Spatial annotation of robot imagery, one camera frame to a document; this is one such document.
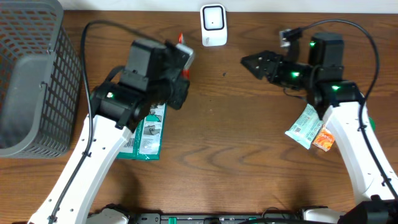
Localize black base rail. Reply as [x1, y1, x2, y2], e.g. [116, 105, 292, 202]
[86, 203, 349, 224]

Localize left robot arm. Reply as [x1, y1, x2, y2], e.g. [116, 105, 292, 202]
[29, 40, 195, 223]

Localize small orange box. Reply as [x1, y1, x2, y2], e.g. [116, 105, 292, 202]
[312, 125, 335, 152]

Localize white barcode scanner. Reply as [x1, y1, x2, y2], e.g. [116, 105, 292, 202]
[200, 4, 228, 47]

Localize grey plastic mesh basket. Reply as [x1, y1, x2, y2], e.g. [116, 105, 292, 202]
[1, 0, 81, 159]

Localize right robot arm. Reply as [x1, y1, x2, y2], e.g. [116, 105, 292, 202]
[241, 32, 397, 223]

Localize green lid white jar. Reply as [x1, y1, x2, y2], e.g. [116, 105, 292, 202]
[368, 116, 376, 131]

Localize red white snack packet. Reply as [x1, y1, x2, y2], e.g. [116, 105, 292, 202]
[177, 32, 194, 79]

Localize light green snack packet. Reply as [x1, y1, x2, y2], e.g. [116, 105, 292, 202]
[285, 104, 323, 149]

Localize green white gloves packet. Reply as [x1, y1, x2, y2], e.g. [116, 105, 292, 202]
[116, 104, 167, 161]

